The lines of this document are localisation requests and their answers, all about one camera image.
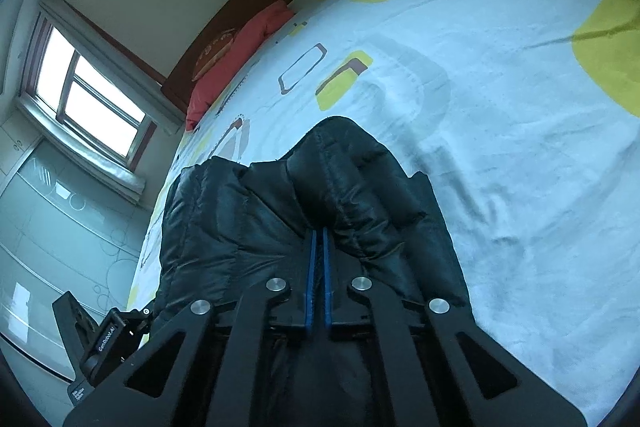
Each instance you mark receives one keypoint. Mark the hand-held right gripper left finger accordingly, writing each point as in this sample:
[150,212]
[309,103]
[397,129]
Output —
[310,282]

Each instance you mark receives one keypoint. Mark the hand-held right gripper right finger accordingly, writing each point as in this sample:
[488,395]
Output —
[327,282]

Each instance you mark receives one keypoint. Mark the black puffer jacket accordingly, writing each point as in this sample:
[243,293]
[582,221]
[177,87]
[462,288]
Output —
[350,187]

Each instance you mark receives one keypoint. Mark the frosted glass wardrobe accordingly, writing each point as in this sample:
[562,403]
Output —
[50,232]

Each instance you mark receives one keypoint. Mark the bed with patterned sheet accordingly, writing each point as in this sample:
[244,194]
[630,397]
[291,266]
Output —
[500,132]

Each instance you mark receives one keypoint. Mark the red pillow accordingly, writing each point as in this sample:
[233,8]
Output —
[240,62]

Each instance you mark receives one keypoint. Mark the sliding glass window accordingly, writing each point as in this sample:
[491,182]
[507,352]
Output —
[95,102]

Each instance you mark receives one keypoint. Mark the brown patterned pillow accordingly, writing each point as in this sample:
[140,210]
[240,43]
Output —
[212,52]

